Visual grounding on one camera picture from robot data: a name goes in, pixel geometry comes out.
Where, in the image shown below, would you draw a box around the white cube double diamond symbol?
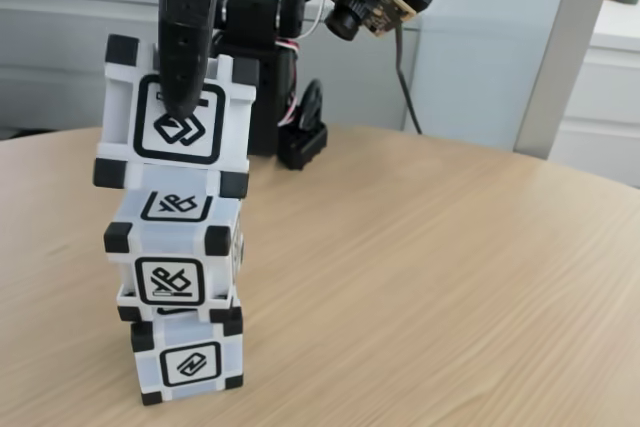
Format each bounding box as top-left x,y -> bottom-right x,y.
93,34 -> 259,199

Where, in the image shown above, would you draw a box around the white cube crossed symbol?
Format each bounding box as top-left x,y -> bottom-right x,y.
103,166 -> 246,323

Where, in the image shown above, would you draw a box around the black table clamp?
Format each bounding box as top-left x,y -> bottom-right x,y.
277,78 -> 330,172

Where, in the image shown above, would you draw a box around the white cube lightning symbol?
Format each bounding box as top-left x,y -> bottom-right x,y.
128,306 -> 246,407

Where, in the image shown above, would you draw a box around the white drawer unit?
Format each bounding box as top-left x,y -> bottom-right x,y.
547,0 -> 640,188

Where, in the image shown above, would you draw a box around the red white servo wires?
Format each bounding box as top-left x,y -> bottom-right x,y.
277,38 -> 304,128

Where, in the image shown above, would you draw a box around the dark camera cable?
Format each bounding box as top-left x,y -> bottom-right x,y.
393,24 -> 424,136

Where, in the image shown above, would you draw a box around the grey vertical frame post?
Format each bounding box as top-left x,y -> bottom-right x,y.
512,0 -> 624,163

